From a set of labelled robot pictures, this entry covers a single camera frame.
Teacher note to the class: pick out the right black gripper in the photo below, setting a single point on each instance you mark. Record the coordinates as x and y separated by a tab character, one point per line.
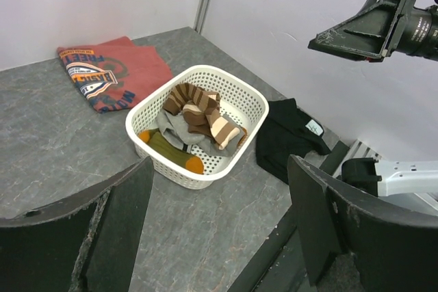
372	34

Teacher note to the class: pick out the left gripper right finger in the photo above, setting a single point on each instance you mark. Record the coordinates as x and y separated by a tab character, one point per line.
393	248

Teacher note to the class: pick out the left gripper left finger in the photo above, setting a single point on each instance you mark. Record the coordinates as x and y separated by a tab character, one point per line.
87	241

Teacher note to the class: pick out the brown striped sock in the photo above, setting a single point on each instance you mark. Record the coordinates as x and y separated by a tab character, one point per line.
212	125
196	104

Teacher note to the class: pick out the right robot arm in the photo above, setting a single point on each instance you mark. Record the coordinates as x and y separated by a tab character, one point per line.
422	41

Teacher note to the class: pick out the black folded garment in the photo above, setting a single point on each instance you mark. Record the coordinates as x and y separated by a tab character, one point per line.
287	130

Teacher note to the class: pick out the white perforated plastic basket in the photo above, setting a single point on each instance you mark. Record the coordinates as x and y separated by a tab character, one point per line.
243	103

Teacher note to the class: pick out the red printed t-shirt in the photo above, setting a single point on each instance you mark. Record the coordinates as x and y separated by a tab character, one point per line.
114	75

